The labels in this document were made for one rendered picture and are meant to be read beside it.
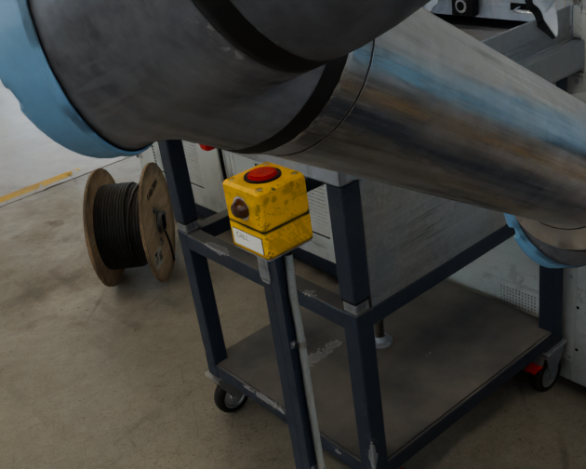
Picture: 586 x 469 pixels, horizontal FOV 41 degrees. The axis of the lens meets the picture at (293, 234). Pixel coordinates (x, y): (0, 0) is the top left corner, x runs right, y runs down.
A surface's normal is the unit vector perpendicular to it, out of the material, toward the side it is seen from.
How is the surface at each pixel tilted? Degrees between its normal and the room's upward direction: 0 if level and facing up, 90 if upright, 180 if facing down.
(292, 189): 90
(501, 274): 90
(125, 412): 0
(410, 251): 90
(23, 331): 0
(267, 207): 90
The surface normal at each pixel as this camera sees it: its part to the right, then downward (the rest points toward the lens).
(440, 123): 0.66, 0.46
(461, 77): 0.76, 0.00
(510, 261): -0.76, 0.39
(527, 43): 0.64, 0.27
